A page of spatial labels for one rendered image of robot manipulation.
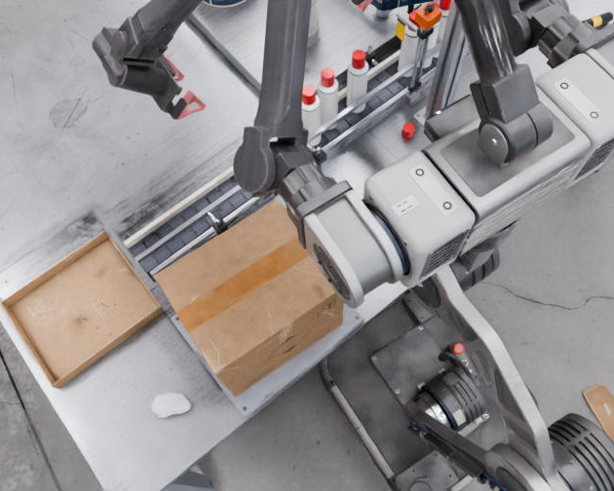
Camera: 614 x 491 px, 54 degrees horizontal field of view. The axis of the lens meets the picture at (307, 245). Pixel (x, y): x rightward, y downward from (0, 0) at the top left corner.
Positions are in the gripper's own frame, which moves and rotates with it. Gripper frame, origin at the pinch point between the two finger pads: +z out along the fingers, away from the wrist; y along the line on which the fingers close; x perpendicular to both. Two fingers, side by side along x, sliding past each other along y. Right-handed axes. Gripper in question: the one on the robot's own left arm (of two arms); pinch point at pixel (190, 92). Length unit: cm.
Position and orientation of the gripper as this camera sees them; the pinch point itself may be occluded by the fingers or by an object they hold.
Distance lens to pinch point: 138.6
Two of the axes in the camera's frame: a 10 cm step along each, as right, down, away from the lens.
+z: 5.7, -0.1, 8.2
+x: -6.1, 6.6, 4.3
